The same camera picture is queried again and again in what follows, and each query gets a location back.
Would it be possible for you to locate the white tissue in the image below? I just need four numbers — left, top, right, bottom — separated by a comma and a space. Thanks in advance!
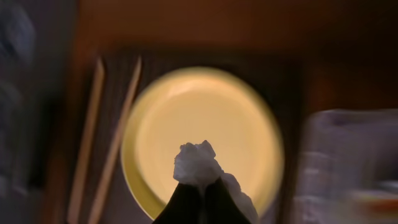
173, 141, 259, 223

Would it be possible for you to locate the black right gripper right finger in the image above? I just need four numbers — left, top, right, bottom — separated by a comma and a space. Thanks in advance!
205, 177, 250, 224

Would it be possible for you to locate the wooden chopstick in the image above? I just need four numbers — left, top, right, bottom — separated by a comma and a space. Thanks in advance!
67, 58, 105, 224
88, 56, 142, 224

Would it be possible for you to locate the clear plastic waste bin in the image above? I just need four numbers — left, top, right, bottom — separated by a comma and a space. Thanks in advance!
289, 109, 397, 223

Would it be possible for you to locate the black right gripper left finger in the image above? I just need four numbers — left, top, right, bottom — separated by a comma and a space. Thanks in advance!
152, 184, 205, 224

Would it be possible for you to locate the yellow round plate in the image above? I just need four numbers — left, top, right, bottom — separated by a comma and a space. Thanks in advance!
121, 67, 284, 219

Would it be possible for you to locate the right wooden chopstick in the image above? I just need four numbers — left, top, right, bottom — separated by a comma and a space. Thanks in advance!
88, 56, 142, 224

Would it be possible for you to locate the grey plastic dish rack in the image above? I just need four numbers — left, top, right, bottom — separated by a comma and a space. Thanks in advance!
1, 0, 77, 198

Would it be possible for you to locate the left wooden chopstick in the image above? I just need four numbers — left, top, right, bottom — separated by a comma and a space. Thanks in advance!
67, 58, 105, 224

